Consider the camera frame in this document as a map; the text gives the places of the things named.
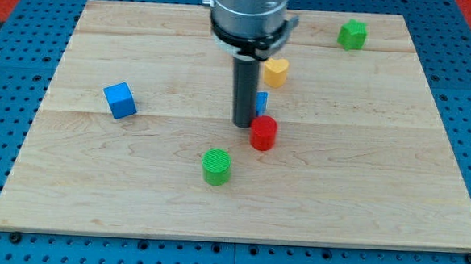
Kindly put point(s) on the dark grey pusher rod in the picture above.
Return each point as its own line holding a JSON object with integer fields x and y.
{"x": 245, "y": 84}

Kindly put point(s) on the red cylinder block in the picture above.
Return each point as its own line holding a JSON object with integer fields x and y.
{"x": 263, "y": 132}

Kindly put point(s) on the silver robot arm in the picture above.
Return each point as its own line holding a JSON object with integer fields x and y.
{"x": 251, "y": 31}

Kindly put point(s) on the light wooden board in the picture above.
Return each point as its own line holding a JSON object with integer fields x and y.
{"x": 361, "y": 158}

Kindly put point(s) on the yellow heart block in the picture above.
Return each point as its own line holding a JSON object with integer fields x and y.
{"x": 275, "y": 72}

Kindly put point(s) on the small blue block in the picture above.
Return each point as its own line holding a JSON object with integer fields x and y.
{"x": 261, "y": 103}

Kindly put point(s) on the green cylinder block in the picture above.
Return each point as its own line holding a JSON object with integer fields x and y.
{"x": 216, "y": 166}

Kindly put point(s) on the green star block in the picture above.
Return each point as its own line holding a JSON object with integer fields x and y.
{"x": 352, "y": 35}

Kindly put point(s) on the blue cube block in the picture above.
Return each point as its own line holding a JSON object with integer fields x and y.
{"x": 120, "y": 100}

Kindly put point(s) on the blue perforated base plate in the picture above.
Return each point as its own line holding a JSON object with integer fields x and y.
{"x": 33, "y": 40}

